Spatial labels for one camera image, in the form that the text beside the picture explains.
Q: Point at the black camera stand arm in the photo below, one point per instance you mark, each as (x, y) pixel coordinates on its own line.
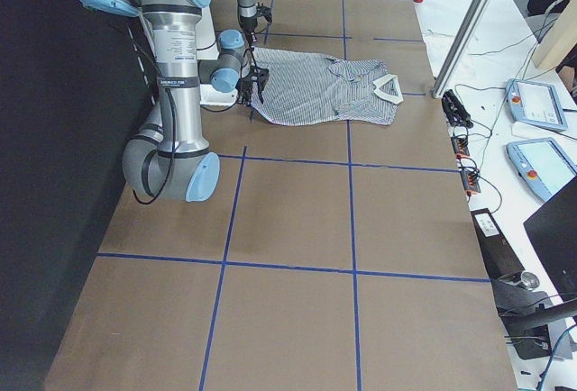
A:
(534, 323)

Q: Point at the black box with label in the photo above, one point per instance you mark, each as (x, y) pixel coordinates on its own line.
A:
(498, 256)

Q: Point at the orange black electronics strip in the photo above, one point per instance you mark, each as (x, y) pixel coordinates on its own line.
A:
(469, 171)

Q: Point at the black monitor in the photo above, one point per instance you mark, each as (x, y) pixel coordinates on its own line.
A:
(552, 233)

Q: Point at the upper teach pendant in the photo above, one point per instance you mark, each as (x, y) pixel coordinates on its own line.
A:
(535, 104)

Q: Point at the wooden board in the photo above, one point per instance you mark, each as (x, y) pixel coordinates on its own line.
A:
(558, 41)

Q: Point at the aluminium frame post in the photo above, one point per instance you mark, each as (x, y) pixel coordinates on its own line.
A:
(460, 43)

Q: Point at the teach pendant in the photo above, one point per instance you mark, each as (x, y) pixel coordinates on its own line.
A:
(535, 104)
(542, 164)

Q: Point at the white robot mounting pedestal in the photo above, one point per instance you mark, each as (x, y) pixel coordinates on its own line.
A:
(207, 49)

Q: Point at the blue white striped polo shirt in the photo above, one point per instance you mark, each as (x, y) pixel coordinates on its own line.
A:
(308, 88)

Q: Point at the black gripper tool on desk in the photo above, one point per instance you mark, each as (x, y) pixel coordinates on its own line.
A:
(455, 111)

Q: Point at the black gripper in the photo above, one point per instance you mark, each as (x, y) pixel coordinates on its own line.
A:
(249, 26)
(246, 86)

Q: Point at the lower teach pendant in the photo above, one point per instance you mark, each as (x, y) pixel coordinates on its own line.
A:
(542, 164)

